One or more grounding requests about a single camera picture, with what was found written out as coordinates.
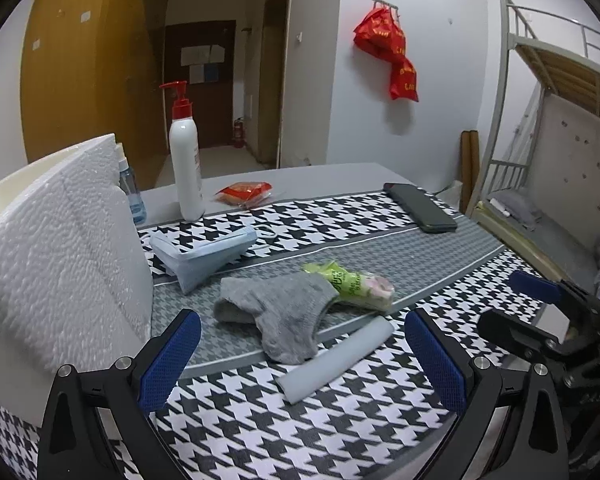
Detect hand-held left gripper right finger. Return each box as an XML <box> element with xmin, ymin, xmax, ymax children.
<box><xmin>404</xmin><ymin>307</ymin><xmax>571</xmax><ymax>480</ymax></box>

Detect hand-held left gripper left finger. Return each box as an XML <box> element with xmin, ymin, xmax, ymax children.
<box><xmin>36</xmin><ymin>308</ymin><xmax>203</xmax><ymax>480</ymax></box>

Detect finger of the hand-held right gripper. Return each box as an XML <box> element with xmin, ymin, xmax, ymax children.
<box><xmin>477</xmin><ymin>307</ymin><xmax>577</xmax><ymax>362</ymax></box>
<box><xmin>510</xmin><ymin>270</ymin><xmax>600</xmax><ymax>317</ymax></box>

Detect blue face mask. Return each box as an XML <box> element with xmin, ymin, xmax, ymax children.
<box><xmin>148</xmin><ymin>225</ymin><xmax>276</xmax><ymax>295</ymax></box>

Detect white foam tube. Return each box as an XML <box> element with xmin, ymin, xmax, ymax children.
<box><xmin>274</xmin><ymin>316</ymin><xmax>395</xmax><ymax>405</ymax></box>

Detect grey sock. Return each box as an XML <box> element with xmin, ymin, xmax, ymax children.
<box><xmin>213</xmin><ymin>274</ymin><xmax>340</xmax><ymax>365</ymax></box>

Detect white foam box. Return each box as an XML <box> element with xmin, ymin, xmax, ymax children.
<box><xmin>0</xmin><ymin>132</ymin><xmax>154</xmax><ymax>427</ymax></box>

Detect grey cloth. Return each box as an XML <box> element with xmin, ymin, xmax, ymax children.
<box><xmin>499</xmin><ymin>189</ymin><xmax>544</xmax><ymax>231</ymax></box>

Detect green tissue pack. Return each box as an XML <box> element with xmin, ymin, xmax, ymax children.
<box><xmin>301</xmin><ymin>260</ymin><xmax>396</xmax><ymax>314</ymax></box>

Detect wooden boards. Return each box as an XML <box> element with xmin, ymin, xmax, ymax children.
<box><xmin>459</xmin><ymin>130</ymin><xmax>481</xmax><ymax>214</ymax></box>

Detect black smartphone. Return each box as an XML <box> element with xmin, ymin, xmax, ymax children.
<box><xmin>382</xmin><ymin>182</ymin><xmax>459</xmax><ymax>234</ymax></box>

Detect houndstooth tablecloth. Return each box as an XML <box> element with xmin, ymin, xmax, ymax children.
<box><xmin>0</xmin><ymin>162</ymin><xmax>581</xmax><ymax>480</ymax></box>

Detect blue spray bottle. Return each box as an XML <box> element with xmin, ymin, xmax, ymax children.
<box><xmin>113</xmin><ymin>142</ymin><xmax>148</xmax><ymax>226</ymax></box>

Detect red snack packet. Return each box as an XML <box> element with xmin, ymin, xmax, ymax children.
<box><xmin>214</xmin><ymin>181</ymin><xmax>274</xmax><ymax>210</ymax></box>

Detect white pump bottle red cap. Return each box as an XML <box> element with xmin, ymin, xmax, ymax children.
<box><xmin>159</xmin><ymin>80</ymin><xmax>206</xmax><ymax>222</ymax></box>

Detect metal bunk bed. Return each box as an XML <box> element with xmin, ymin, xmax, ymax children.
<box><xmin>460</xmin><ymin>0</ymin><xmax>600</xmax><ymax>311</ymax></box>

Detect dark brown door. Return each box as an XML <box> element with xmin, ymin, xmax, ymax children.
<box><xmin>163</xmin><ymin>20</ymin><xmax>237</xmax><ymax>150</ymax></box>

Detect red bags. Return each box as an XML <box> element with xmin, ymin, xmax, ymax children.
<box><xmin>352</xmin><ymin>6</ymin><xmax>420</xmax><ymax>103</ymax></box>

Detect wooden wardrobe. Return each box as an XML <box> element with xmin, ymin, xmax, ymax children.
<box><xmin>20</xmin><ymin>0</ymin><xmax>169</xmax><ymax>192</ymax></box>

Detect papers on door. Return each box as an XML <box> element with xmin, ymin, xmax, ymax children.
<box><xmin>180</xmin><ymin>45</ymin><xmax>225</xmax><ymax>84</ymax></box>

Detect wooden side door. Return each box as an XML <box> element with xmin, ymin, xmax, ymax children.
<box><xmin>262</xmin><ymin>0</ymin><xmax>294</xmax><ymax>169</ymax></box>

